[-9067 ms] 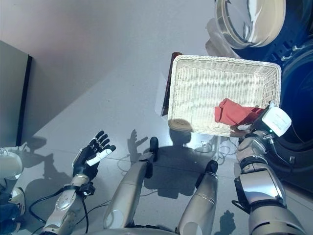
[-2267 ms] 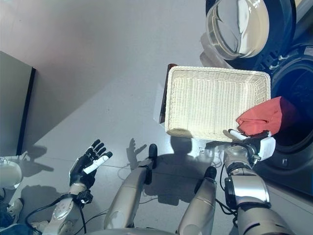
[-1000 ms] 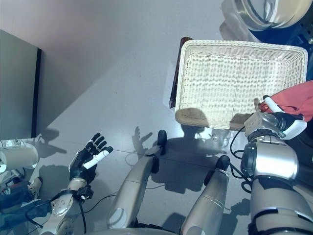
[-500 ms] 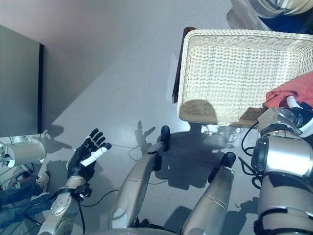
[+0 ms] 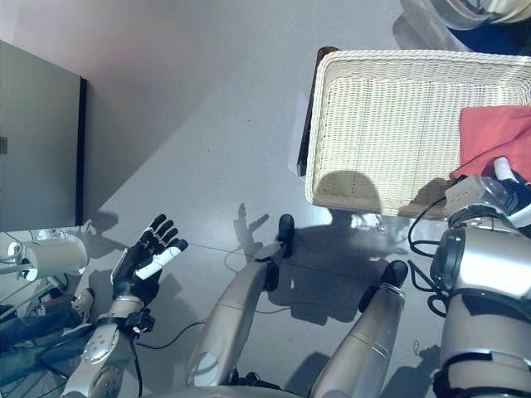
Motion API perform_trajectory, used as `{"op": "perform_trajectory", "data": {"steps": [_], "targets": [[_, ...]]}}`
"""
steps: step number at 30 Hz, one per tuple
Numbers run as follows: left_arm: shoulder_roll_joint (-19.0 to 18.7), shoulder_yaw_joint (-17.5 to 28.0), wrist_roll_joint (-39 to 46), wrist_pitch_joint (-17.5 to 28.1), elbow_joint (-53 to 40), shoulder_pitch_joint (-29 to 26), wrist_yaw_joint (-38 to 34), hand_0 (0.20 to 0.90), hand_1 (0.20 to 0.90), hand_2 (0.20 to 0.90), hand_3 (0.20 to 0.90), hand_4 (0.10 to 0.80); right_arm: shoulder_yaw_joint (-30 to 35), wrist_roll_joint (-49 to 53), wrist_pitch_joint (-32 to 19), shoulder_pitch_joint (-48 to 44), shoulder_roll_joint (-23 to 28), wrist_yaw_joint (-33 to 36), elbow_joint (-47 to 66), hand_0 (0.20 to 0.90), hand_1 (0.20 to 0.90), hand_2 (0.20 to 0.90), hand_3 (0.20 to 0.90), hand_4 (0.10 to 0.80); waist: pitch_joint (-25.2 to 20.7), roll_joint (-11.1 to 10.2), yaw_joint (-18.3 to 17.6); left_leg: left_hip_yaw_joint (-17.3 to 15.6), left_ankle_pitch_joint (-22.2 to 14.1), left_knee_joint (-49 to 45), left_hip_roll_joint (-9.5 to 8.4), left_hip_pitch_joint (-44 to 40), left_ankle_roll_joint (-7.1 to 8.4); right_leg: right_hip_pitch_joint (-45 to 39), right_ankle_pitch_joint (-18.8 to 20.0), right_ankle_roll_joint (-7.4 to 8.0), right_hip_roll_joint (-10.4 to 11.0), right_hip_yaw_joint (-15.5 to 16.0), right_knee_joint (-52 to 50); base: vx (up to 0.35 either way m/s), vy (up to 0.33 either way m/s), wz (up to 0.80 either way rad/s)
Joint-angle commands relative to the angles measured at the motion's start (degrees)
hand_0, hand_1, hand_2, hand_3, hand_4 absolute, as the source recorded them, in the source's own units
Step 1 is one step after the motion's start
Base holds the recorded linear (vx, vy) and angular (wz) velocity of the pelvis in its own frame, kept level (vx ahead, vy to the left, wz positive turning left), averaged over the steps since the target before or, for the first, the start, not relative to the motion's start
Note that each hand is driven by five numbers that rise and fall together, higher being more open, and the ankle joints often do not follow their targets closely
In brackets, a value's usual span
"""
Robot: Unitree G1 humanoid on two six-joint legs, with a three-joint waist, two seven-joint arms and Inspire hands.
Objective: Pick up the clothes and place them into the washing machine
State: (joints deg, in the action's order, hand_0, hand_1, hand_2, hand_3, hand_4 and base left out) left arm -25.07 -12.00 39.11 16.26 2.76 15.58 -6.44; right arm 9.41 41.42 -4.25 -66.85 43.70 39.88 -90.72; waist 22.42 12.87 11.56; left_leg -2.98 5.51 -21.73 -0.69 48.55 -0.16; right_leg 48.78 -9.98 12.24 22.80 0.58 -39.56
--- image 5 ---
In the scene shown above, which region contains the round glass washer door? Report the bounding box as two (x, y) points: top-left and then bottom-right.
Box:
(393, 0), (531, 31)

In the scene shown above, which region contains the white wicker basket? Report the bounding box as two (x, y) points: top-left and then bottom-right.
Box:
(304, 49), (531, 219)

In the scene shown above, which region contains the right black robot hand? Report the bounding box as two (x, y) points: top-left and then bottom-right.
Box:
(476, 156), (531, 229)

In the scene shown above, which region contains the blue jeans leg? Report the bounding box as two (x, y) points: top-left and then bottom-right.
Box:
(0, 306), (96, 386)

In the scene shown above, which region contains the silver robot leg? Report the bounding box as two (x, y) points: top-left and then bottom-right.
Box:
(310, 260), (410, 398)
(185, 214), (296, 386)

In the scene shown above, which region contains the red cloth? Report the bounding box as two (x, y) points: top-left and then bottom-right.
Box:
(451, 105), (531, 183)

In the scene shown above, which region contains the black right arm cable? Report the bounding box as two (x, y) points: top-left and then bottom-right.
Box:
(408, 194), (455, 320)

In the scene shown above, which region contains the white rounded device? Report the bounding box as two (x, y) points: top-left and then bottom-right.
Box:
(0, 230), (89, 291)

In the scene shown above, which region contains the left silver robot leg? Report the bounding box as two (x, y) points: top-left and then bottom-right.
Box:
(185, 214), (296, 386)

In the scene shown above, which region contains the grey board with dark edge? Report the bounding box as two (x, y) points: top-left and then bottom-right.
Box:
(0, 39), (88, 231)

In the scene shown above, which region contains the dark brown wooden stool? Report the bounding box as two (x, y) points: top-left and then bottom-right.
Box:
(297, 46), (339, 177)

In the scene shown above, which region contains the right silver robot leg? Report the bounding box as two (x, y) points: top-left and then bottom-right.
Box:
(310, 260), (410, 398)

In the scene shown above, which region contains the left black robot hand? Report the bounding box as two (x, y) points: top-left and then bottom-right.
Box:
(110, 213), (189, 310)

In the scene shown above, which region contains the silver robot torso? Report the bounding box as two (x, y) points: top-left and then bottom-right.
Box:
(140, 385), (300, 398)

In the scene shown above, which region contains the beige sneaker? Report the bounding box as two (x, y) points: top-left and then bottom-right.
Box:
(72, 289), (95, 323)

